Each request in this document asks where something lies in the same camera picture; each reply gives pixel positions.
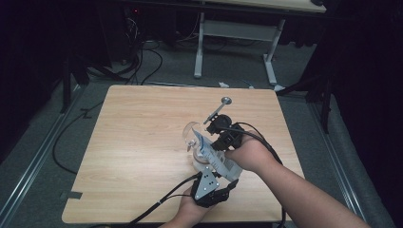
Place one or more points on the white and blue milk carton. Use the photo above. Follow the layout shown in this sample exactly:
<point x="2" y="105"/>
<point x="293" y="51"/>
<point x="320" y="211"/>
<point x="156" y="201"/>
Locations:
<point x="218" y="161"/>

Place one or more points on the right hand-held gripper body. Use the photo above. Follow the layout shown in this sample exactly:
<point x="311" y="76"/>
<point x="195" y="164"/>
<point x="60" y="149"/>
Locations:
<point x="231" y="136"/>

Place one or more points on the aluminium floor rail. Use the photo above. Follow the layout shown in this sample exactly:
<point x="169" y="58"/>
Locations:
<point x="339" y="164"/>
<point x="38" y="158"/>

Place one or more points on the white metal desk frame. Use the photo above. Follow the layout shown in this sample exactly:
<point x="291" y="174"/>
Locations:
<point x="236" y="31"/>

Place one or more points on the person's right hand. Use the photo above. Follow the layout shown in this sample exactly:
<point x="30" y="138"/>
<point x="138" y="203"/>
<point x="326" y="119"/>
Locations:
<point x="253" y="153"/>

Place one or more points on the grey tape strip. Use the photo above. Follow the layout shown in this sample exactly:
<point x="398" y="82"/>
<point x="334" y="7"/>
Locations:
<point x="72" y="195"/>

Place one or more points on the light wooden desk top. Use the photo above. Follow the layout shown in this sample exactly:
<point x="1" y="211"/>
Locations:
<point x="269" y="4"/>

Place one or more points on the black metal stand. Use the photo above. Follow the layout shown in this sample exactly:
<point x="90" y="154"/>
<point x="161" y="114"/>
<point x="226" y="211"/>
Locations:
<point x="326" y="107"/>
<point x="66" y="85"/>

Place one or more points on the white plug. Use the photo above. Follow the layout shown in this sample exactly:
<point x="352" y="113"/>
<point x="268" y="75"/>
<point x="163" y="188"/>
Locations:
<point x="223" y="85"/>

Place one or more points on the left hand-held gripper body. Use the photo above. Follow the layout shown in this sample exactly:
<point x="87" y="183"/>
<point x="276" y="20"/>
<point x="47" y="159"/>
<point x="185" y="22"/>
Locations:
<point x="206" y="183"/>

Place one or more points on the person's left hand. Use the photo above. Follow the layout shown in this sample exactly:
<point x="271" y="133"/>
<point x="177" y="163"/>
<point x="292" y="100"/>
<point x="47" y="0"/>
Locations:
<point x="193" y="212"/>

